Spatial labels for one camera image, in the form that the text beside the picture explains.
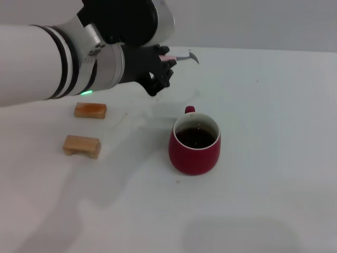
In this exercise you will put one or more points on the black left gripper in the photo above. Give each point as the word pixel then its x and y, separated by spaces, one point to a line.
pixel 139 63

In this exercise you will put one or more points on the red cup with coffee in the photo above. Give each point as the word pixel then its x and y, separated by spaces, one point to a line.
pixel 194 160

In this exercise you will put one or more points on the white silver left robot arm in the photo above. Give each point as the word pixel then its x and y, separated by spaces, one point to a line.
pixel 26 66

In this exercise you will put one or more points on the orange stained wooden block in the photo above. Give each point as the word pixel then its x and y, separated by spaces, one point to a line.
pixel 89 110

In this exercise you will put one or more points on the plain notched wooden block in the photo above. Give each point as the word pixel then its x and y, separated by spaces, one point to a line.
pixel 81 146

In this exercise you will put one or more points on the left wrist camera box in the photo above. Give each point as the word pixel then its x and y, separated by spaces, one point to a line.
pixel 131 18

